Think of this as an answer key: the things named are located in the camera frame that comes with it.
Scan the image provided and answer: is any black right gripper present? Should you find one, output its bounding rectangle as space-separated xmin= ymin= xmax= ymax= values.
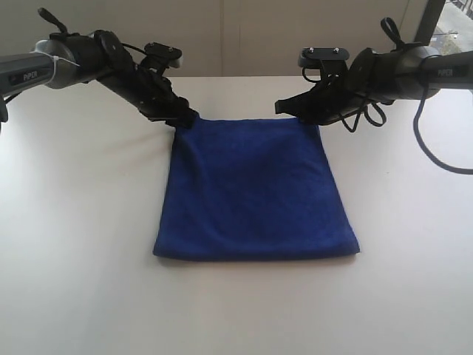
xmin=274 ymin=48 xmax=381 ymax=125

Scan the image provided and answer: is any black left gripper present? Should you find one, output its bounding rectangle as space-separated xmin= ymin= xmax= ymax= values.
xmin=90 ymin=30 xmax=199 ymax=129

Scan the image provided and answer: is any blue towel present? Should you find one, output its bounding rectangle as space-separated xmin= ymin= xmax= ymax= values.
xmin=153 ymin=118 xmax=360 ymax=262

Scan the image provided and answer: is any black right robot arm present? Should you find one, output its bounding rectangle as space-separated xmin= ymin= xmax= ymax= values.
xmin=275 ymin=43 xmax=472 ymax=126

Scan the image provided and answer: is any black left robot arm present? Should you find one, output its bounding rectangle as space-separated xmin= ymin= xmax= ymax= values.
xmin=1 ymin=30 xmax=198 ymax=128

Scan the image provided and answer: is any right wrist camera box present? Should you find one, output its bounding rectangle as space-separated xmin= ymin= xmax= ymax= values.
xmin=298 ymin=47 xmax=350 ymax=73

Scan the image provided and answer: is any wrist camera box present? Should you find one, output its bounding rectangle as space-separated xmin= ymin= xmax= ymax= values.
xmin=298 ymin=47 xmax=350 ymax=73
xmin=141 ymin=42 xmax=183 ymax=70

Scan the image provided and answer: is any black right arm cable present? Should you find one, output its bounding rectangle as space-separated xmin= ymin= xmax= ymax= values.
xmin=301 ymin=16 xmax=473 ymax=175

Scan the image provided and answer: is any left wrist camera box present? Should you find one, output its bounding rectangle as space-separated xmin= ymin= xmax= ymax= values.
xmin=141 ymin=42 xmax=183 ymax=70

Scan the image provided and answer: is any dark window frame post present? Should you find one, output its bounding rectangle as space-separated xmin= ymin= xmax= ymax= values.
xmin=414 ymin=0 xmax=446 ymax=45

